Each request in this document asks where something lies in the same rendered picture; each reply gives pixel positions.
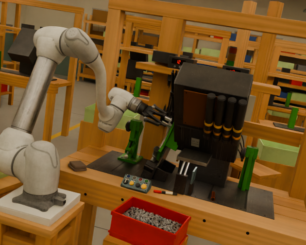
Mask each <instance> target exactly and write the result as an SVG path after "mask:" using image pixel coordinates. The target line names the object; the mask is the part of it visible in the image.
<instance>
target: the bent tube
mask: <svg viewBox="0 0 306 245"><path fill-rule="evenodd" d="M167 125H168V126H170V127H171V126H172V118H171V120H170V121H169V123H168V124H167ZM169 131H170V128H169V129H168V131H167V133H166V136H165V137H164V139H163V141H162V142H161V144H160V146H159V148H161V146H162V145H163V143H164V141H165V139H166V137H167V135H168V133H169ZM150 161H151V162H153V163H154V162H155V161H156V158H154V157H152V158H151V160H150Z"/></svg>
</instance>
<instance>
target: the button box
mask: <svg viewBox="0 0 306 245"><path fill-rule="evenodd" d="M127 175H128V174H125V176H124V179H123V181H124V180H125V179H127V180H128V183H127V184H124V183H123V181H122V183H121V185H120V186H121V187H125V188H128V189H131V190H135V191H138V192H142V193H147V192H148V191H149V190H150V189H151V187H152V185H151V180H148V182H147V183H146V182H145V180H146V179H144V178H142V181H139V178H140V177H137V176H136V179H133V177H134V176H133V175H130V177H127ZM130 181H133V182H134V185H130ZM136 183H139V184H140V186H139V187H136ZM142 184H146V186H147V188H146V189H142V188H141V185H142Z"/></svg>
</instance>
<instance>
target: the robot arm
mask: <svg viewBox="0 0 306 245"><path fill-rule="evenodd" d="M33 41H34V45H35V47H36V55H37V60H36V63H35V65H34V68H33V71H32V73H31V76H30V79H29V81H28V83H27V86H26V88H25V91H24V94H23V96H22V99H21V101H20V104H19V107H18V109H17V112H16V115H15V117H14V120H13V122H12V125H11V127H8V128H6V129H4V130H3V132H2V133H1V134H0V172H2V173H4V174H6V175H9V176H12V177H16V178H18V180H19V181H20V182H21V183H23V193H22V194H21V195H19V196H16V197H14V198H13V199H12V202H13V203H18V204H22V205H25V206H28V207H31V208H34V209H37V210H40V211H42V212H47V211H48V210H49V208H51V207H52V206H54V205H60V206H63V205H65V203H66V200H65V198H66V194H64V193H60V192H58V183H59V176H60V157H59V154H58V151H57V149H56V147H55V146H54V145H53V144H52V143H50V142H48V141H43V140H39V141H35V142H34V138H33V136H32V135H31V133H32V131H33V128H34V125H35V122H36V120H37V117H38V114H39V112H40V109H41V107H42V104H43V102H44V99H45V96H46V94H47V91H48V88H49V86H50V83H51V80H52V78H53V75H54V72H55V70H56V67H57V65H59V64H60V63H61V62H62V61H63V60H64V59H65V57H66V56H70V57H74V58H79V59H80V60H81V61H82V62H83V63H85V64H86V65H87V66H89V67H90V68H91V69H93V71H94V73H95V79H96V101H97V108H98V111H99V121H98V128H99V129H100V130H101V131H103V132H105V133H110V132H111V131H113V130H114V129H115V127H116V126H117V125H118V123H119V122H120V120H121V118H122V116H123V114H124V112H125V111H126V110H127V109H128V110H130V111H132V112H134V113H138V114H140V115H142V116H143V117H144V122H149V123H151V124H154V125H156V126H159V125H162V126H164V127H168V128H171V127H170V126H168V125H167V124H168V123H166V122H164V121H160V120H159V119H158V118H156V117H155V116H154V115H157V116H160V117H162V118H165V120H166V121H168V122H169V121H170V119H171V118H170V117H168V116H167V115H166V112H165V111H164V110H162V109H160V108H159V107H157V106H156V104H154V105H153V106H149V105H147V104H146V103H144V102H142V100H140V99H139V98H137V97H135V96H133V95H132V94H131V93H129V92H128V91H126V90H123V89H121V88H118V87H114V88H112V89H111V90H110V91H109V93H108V98H109V100H110V101H111V103H110V105H108V106H107V105H106V70H105V66H104V63H103V61H102V59H101V57H100V54H99V51H98V49H97V48H96V45H95V44H94V42H93V41H92V40H91V38H90V37H89V36H88V35H87V34H86V33H85V32H84V31H82V30H81V29H79V28H76V27H72V28H69V29H67V28H64V27H56V26H47V27H43V28H40V29H39V30H37V31H36V32H35V34H34V38H33ZM153 108H154V109H156V110H157V111H158V112H157V111H156V110H153ZM153 114H154V115H153ZM148 117H149V118H151V119H153V120H154V121H153V120H151V119H148Z"/></svg>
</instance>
